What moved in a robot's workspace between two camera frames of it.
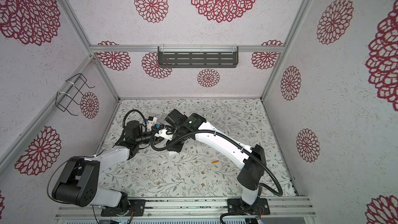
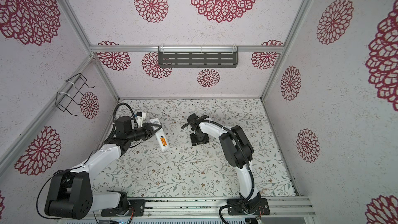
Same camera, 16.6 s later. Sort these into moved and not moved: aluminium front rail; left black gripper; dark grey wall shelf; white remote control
Moved: white remote control; left black gripper
Not moved: dark grey wall shelf; aluminium front rail
